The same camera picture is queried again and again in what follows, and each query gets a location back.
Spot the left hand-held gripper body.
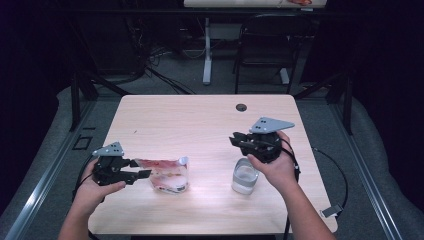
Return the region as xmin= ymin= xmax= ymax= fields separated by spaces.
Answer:
xmin=92 ymin=141 xmax=131 ymax=187

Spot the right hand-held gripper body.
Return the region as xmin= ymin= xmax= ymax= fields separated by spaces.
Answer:
xmin=247 ymin=116 xmax=296 ymax=164

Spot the red and clear spouted pouch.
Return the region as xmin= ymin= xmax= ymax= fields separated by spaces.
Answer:
xmin=134 ymin=155 xmax=190 ymax=195

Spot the clear container with white lid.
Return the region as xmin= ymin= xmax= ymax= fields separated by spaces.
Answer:
xmin=231 ymin=157 xmax=260 ymax=196

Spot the person's right hand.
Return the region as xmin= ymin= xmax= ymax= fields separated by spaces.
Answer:
xmin=247 ymin=131 xmax=299 ymax=193

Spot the person's left hand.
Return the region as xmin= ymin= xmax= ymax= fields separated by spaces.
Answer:
xmin=73 ymin=159 xmax=127 ymax=218

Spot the black metal stand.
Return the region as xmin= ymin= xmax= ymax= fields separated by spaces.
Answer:
xmin=68 ymin=71 xmax=131 ymax=132
xmin=293 ymin=71 xmax=354 ymax=136

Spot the grey table clamp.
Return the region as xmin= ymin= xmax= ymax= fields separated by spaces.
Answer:
xmin=320 ymin=203 xmax=344 ymax=219

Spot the light desk with white legs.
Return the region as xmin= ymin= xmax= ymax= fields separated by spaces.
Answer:
xmin=183 ymin=0 xmax=329 ymax=86

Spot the black folding chair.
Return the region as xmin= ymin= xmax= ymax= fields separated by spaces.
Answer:
xmin=233 ymin=13 xmax=314 ymax=95

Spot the right hand-held gripper black cable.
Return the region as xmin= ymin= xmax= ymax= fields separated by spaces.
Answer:
xmin=279 ymin=138 xmax=302 ymax=240

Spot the hand-held gripper black cable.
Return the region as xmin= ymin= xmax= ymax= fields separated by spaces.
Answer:
xmin=279 ymin=138 xmax=302 ymax=240
xmin=72 ymin=156 xmax=101 ymax=240

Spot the left hand-held gripper black cable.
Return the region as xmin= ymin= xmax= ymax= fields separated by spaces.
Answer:
xmin=72 ymin=156 xmax=101 ymax=240

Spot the black floor socket frame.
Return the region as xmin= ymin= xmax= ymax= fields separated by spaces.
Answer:
xmin=72 ymin=134 xmax=94 ymax=151

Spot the aluminium floor rail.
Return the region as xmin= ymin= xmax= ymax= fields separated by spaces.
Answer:
xmin=328 ymin=99 xmax=404 ymax=240
xmin=3 ymin=99 xmax=98 ymax=240

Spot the black looped cable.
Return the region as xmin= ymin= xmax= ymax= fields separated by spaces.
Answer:
xmin=311 ymin=147 xmax=349 ymax=214

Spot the bundle of black floor cables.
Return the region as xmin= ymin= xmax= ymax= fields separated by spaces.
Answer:
xmin=126 ymin=13 xmax=198 ymax=96

